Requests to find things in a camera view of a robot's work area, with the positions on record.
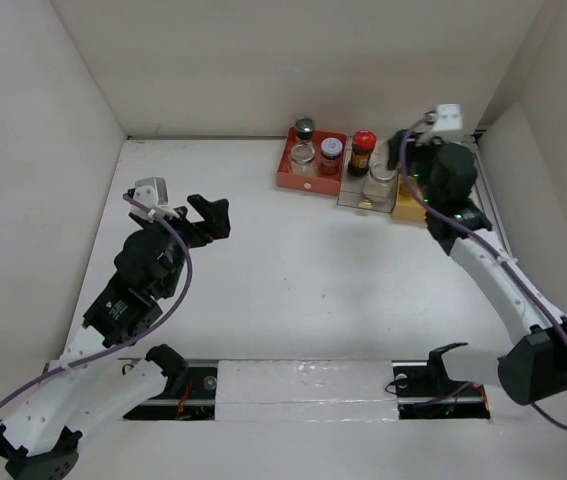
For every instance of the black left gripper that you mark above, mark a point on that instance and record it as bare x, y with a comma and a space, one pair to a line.
215, 217

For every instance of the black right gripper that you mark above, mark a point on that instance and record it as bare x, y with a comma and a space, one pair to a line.
394, 148

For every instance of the red-lid dark sauce jar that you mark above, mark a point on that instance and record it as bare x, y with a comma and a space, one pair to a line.
362, 147

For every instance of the white-lid small brown jar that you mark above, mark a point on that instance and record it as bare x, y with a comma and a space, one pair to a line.
331, 149

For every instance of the silver-cap white spice shaker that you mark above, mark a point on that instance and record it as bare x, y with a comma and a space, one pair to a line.
304, 130

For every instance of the silver-lid clear glass jar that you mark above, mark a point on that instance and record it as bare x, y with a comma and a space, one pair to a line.
301, 159

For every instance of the black-cap brown spice bottle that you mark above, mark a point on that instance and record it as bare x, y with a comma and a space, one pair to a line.
405, 187

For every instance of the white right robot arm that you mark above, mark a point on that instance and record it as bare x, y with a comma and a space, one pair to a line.
536, 366

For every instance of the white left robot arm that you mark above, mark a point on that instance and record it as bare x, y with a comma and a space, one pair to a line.
45, 422

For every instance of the yellow plastic bin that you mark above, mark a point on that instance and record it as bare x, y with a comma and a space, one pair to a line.
409, 210

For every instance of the clear plastic bin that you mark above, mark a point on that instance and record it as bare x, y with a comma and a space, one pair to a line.
351, 195

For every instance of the red plastic bin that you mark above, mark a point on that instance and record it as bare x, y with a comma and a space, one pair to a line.
312, 179

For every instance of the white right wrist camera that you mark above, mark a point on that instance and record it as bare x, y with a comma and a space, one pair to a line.
445, 121

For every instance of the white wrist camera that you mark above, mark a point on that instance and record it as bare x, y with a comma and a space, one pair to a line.
149, 198
445, 121

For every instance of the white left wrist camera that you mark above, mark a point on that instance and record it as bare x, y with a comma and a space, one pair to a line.
149, 198

